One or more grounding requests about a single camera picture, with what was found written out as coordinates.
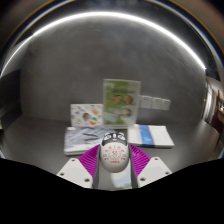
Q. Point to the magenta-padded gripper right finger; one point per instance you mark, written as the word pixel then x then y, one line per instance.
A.
pixel 141 163

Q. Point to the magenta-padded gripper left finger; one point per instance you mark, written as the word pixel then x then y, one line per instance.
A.
pixel 87 163

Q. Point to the white panda-print computer mouse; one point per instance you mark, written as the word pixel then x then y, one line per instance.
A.
pixel 114 155

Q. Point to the grey striped-cover book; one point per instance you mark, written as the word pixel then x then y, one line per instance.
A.
pixel 81 140

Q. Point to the white book with blue band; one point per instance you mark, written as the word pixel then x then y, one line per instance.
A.
pixel 151 135

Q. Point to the white sticker-print card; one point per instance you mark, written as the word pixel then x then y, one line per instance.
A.
pixel 86 115

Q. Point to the green menu sign stand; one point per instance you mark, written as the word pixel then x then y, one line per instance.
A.
pixel 121 101

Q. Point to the white wall sockets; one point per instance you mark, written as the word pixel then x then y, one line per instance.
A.
pixel 155 102

